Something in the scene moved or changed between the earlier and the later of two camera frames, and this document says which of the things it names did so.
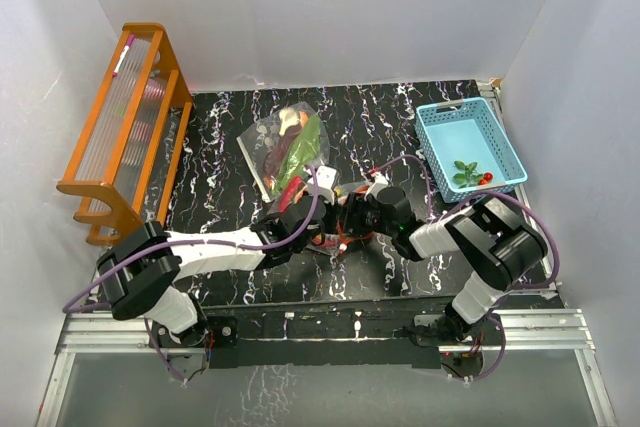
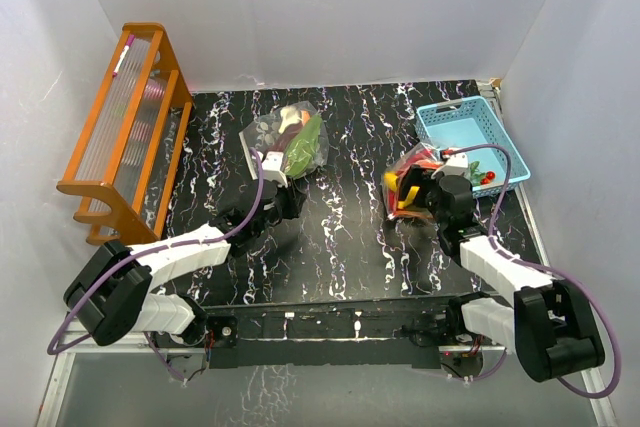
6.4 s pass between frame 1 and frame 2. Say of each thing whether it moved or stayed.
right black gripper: moved
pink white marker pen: stayed
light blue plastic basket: stayed
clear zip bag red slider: moved
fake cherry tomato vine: stayed
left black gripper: moved
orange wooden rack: stayed
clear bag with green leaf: stayed
